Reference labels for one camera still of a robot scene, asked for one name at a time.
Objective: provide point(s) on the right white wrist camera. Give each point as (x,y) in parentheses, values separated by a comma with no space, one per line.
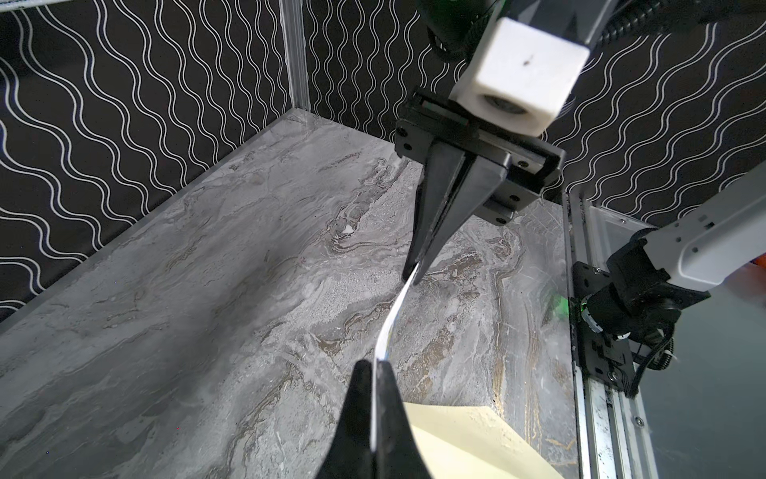
(520,77)

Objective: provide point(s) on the cream yellow envelope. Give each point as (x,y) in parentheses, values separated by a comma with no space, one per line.
(473,442)

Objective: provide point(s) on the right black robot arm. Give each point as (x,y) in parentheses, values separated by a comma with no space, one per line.
(653,278)

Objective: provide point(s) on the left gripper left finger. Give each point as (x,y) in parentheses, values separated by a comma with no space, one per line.
(349,454)

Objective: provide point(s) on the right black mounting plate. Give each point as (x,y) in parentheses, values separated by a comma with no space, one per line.
(599,355)

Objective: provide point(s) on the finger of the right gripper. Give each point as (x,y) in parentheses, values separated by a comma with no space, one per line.
(442,168)
(471,190)

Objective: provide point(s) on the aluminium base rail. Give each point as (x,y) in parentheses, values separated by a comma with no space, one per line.
(613,433)

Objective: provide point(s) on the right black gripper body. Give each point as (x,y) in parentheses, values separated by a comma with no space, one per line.
(531,163)

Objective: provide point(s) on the blue bordered white letter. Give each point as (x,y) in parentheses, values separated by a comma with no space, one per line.
(381,353)

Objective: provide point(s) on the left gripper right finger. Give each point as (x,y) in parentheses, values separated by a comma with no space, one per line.
(396,454)

